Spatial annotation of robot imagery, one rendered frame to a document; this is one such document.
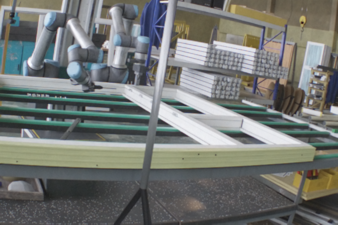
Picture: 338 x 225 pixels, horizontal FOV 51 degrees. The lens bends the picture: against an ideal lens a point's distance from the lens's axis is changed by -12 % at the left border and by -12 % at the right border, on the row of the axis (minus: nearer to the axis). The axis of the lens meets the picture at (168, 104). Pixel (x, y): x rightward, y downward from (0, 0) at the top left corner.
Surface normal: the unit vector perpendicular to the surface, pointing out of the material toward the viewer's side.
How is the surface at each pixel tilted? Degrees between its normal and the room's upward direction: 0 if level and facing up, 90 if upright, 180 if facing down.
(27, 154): 90
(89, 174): 90
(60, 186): 90
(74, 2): 90
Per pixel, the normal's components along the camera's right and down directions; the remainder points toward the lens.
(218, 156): 0.43, 0.22
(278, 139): -0.89, -0.07
